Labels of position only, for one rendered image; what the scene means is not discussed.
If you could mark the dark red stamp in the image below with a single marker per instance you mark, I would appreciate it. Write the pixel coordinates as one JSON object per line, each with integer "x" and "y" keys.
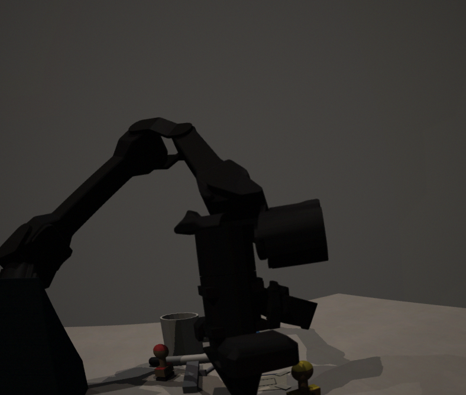
{"x": 165, "y": 370}

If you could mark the beige inspection card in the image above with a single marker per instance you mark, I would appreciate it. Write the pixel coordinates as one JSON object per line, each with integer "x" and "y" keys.
{"x": 274, "y": 381}

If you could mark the dark grey mug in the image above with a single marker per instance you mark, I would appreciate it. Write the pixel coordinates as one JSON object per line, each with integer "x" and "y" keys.
{"x": 179, "y": 335}

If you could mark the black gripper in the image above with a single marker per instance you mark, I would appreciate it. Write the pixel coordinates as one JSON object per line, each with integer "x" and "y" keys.
{"x": 232, "y": 318}

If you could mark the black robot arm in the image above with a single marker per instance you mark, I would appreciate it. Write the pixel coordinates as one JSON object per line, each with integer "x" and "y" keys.
{"x": 288, "y": 235}

